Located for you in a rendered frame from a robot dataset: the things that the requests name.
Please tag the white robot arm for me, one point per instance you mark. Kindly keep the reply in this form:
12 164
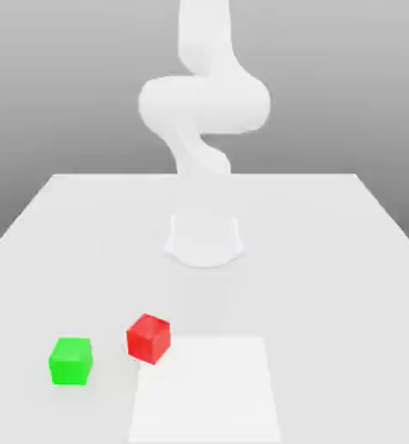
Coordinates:
204 104

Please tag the small red cube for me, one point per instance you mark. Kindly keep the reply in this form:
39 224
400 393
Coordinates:
148 340

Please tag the small green cube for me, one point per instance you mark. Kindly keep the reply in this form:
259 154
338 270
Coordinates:
70 362

